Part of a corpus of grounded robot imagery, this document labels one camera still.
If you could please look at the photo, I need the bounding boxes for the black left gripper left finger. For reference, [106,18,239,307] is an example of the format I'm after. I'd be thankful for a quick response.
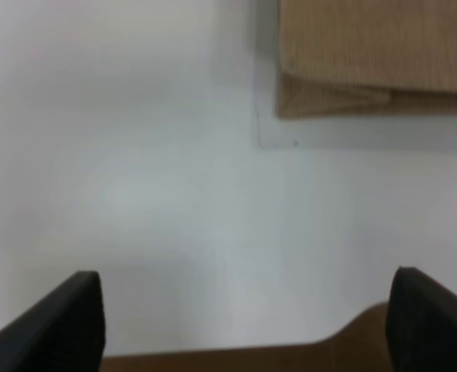
[0,271,106,371]

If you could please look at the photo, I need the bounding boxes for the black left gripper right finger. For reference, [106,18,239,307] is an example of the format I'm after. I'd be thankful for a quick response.
[385,267,457,372]

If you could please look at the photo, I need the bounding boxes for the brown linen tote bag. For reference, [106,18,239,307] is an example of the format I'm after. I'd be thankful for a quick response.
[277,0,457,119]

